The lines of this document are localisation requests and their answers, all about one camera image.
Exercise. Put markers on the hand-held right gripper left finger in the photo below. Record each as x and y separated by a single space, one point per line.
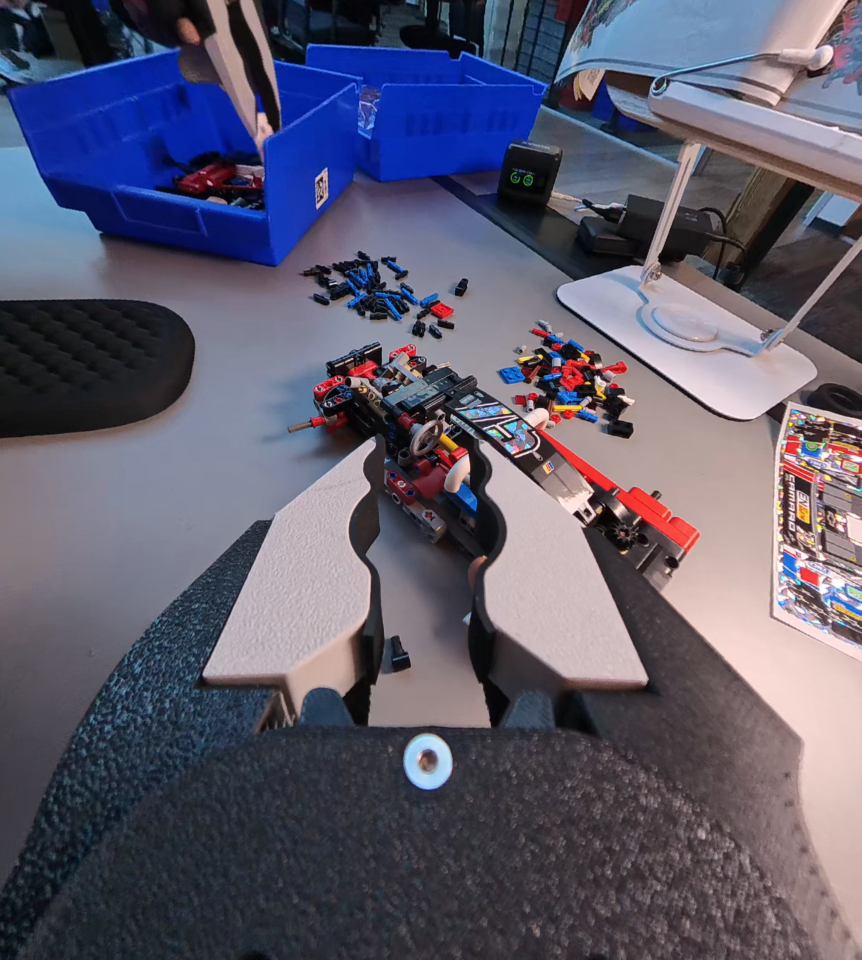
303 577

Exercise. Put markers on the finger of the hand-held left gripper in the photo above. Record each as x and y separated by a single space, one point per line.
258 52
232 67

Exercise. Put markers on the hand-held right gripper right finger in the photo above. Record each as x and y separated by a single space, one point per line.
551 592

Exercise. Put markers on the red and black lego parts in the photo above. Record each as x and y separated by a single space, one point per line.
209 180

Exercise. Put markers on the blue bin with white label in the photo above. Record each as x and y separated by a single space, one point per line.
115 135

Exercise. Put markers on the lego car model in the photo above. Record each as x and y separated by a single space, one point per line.
431 397

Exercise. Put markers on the small black lego connector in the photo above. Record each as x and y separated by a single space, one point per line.
399 654

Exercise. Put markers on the black lego tyre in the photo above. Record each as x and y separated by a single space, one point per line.
840 401

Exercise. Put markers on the lego instruction booklet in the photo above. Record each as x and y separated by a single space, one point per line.
671 34

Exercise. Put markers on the person's left hand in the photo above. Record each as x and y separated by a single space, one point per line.
189 31

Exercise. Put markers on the clear plastic bag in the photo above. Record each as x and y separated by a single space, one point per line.
369 112

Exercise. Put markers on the blue plastic bin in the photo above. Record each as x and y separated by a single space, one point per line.
446 127

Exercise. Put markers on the pile of mixed colourful pieces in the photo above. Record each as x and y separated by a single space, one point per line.
569 382

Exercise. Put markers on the white book stand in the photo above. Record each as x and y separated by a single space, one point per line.
701 375

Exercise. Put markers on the pile of black blue pins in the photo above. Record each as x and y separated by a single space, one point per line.
374 292

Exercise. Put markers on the small black device green display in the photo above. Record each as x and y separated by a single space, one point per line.
528 172

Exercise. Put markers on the shiny sticker sheet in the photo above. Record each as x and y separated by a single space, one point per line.
843 540

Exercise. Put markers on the black desk mat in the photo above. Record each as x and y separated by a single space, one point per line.
528 225

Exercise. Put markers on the black foam wrist rest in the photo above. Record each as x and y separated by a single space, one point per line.
55 367

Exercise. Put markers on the small black box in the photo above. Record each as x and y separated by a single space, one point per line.
599 236

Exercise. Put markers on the black power adapter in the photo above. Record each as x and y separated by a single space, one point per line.
660 221

